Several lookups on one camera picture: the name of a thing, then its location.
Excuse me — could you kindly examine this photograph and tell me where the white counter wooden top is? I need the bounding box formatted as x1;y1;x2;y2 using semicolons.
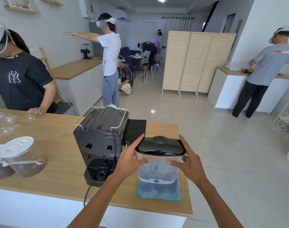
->
207;66;289;115

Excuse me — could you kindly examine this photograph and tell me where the white curtain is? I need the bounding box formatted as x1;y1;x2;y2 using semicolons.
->
162;17;195;46

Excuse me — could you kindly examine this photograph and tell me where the clear water tank black lid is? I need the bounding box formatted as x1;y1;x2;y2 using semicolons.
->
134;136;187;186

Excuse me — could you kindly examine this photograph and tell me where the dark blue sofa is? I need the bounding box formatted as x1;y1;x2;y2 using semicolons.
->
120;47;142;67

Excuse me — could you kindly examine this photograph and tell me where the white measuring spoon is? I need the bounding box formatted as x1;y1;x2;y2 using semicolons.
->
2;159;46;167

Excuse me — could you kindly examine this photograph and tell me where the person's left forearm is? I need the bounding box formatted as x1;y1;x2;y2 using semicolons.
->
67;174;133;228

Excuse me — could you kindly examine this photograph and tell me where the large wooden picture frame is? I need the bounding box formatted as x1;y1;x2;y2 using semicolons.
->
3;0;41;14

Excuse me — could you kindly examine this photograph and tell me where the clear canister white lid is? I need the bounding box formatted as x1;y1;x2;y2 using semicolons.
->
0;144;16;180
0;136;46;179

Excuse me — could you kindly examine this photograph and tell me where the black coffee machine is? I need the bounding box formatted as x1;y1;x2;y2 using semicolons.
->
73;106;130;187

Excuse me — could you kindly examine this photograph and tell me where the small wooden picture frame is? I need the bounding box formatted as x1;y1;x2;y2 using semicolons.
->
39;0;64;6

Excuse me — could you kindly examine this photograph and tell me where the woven folding screen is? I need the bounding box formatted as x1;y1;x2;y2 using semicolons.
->
161;30;237;98

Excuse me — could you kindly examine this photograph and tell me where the white cabinet wooden top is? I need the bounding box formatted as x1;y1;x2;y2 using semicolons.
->
50;56;105;116

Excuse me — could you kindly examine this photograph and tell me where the black coffee grinder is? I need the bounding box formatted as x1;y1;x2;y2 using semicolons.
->
80;47;93;60

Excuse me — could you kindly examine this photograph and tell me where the wooden ladder shelf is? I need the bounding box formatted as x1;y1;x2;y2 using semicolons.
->
39;47;64;104

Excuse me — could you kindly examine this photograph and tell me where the person's right hand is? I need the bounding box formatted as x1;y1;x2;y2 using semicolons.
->
167;134;208;186

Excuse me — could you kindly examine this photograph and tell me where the round black table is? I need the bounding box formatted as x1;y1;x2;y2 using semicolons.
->
129;55;148;82

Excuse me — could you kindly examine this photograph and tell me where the white wall cabinet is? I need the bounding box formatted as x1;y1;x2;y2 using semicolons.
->
79;0;89;18

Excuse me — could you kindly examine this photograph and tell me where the teal folded cloth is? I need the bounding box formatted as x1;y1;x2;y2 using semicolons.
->
135;179;181;203

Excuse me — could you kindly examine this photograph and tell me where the person's left hand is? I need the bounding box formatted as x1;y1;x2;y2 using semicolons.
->
112;134;151;181

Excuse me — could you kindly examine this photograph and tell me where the person's right forearm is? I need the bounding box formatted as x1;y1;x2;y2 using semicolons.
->
190;176;245;228

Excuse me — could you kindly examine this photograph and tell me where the white air conditioner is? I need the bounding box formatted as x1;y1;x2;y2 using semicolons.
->
116;9;129;21

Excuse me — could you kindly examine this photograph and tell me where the black drip tray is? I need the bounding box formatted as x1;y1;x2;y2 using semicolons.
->
121;119;147;147

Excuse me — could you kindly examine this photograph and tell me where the white wire rack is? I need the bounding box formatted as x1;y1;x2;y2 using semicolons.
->
271;92;289;143

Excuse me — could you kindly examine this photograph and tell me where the black power cable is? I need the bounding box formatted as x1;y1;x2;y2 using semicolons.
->
84;181;95;208

